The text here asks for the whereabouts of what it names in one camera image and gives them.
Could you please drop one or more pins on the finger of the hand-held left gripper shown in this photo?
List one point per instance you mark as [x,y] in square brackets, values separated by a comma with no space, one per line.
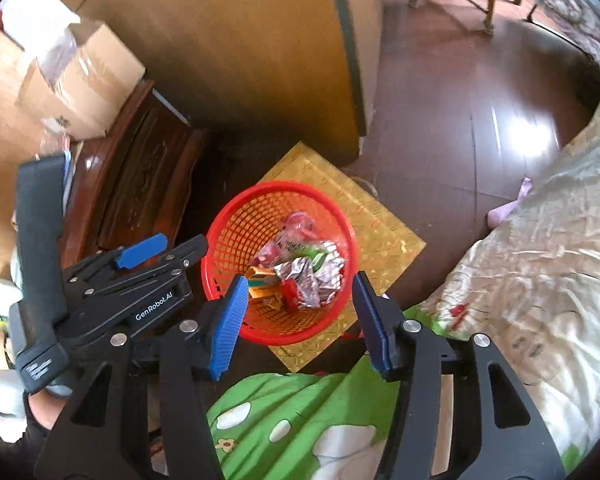
[185,261]
[140,251]

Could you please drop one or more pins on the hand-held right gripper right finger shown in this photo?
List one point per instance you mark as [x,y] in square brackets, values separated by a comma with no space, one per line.
[372,320]

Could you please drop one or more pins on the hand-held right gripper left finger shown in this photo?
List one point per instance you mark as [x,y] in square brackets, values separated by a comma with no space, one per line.
[227,330]

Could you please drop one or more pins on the red plastic mesh basket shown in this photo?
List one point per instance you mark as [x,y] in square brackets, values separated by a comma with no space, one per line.
[240,220]

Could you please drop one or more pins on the orange green small box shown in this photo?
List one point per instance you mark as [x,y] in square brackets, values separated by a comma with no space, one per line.
[262,287]

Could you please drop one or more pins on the red small packet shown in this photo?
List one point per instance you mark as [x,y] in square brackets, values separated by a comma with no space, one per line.
[291,294]

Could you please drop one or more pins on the silver foil wrapper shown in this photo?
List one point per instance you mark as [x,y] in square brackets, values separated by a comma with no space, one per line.
[305,281]

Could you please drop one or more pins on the gold embossed mat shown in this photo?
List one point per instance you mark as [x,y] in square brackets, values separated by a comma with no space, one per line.
[380,240]

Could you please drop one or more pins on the dark carved wooden nightstand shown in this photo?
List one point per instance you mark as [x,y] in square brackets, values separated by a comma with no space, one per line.
[140,160]

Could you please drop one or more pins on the green white snack packet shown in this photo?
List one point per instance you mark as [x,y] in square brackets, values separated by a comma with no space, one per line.
[311,251]

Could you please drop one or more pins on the light wooden board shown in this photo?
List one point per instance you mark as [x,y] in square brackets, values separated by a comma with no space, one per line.
[0,150]

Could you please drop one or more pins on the green cartoon printed blanket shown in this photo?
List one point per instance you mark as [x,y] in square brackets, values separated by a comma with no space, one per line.
[290,410]

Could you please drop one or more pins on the pink plastic wrapper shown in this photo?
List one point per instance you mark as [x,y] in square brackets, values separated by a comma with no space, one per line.
[300,222]

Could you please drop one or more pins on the brown cardboard box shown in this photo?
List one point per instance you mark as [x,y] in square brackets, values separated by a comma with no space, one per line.
[95,90]

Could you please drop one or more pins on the pale pink cloth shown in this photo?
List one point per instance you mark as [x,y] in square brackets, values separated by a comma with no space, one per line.
[510,205]

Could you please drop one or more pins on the clear plastic bag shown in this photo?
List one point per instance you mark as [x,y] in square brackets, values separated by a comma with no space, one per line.
[60,55]

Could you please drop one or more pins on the brown wooden wardrobe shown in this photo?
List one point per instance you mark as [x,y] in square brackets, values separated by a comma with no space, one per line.
[220,50]

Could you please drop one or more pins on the cream crumpled bedsheet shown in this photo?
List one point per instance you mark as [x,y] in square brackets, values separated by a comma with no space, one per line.
[580,170]

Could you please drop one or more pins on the grey floral cushion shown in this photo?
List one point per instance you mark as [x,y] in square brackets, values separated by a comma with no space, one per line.
[585,15]

